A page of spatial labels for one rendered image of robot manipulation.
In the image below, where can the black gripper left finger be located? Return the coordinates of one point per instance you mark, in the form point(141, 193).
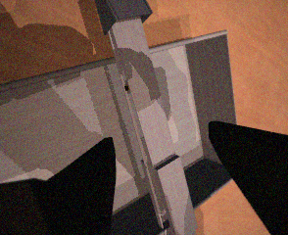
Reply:
point(78, 200)

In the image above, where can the grey metal roasting tin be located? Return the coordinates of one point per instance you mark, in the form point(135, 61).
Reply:
point(49, 120)

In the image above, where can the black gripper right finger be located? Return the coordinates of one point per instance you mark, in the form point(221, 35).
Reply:
point(257, 161)

